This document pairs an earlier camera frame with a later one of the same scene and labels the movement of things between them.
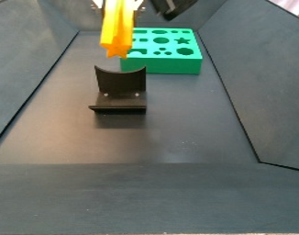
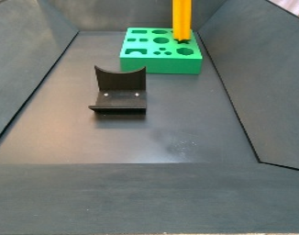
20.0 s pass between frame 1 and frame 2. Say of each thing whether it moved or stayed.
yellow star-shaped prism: moved
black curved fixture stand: stayed
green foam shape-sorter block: stayed
